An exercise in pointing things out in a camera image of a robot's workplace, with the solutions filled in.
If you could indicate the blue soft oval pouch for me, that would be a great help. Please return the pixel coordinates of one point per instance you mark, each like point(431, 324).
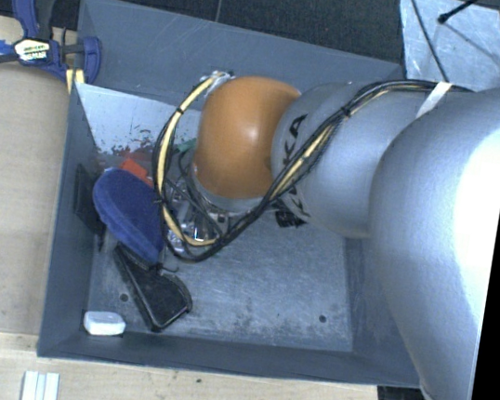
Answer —
point(128, 210)

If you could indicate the black flat case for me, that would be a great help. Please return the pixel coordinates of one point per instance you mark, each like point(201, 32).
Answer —
point(157, 295)

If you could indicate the orange flat piece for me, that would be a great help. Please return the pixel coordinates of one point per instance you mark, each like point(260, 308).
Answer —
point(136, 170)

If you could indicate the grey metal bin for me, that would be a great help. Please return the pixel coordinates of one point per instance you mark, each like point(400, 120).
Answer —
point(264, 291)

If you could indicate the small white box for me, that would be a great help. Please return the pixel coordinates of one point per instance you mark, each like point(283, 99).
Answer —
point(104, 323)

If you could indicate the pale wood board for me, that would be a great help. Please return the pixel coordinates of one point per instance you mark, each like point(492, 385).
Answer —
point(9, 203)

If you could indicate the black cylinder on white bracket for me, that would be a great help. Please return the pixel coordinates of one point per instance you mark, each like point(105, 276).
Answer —
point(288, 218)

